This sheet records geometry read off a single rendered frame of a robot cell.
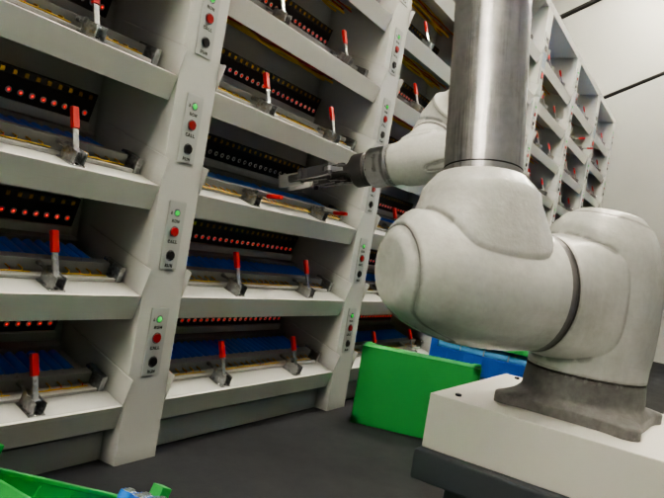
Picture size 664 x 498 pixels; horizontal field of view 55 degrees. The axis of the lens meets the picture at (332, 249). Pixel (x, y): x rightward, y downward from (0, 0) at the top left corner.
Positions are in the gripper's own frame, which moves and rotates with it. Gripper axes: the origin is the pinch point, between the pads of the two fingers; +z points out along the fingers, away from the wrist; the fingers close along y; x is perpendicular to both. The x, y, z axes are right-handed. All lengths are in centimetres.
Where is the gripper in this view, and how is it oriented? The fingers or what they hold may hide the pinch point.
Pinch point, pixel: (294, 181)
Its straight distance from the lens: 150.4
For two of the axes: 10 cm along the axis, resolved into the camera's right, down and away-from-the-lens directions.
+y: -5.3, -0.9, -8.4
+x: 0.2, 9.9, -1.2
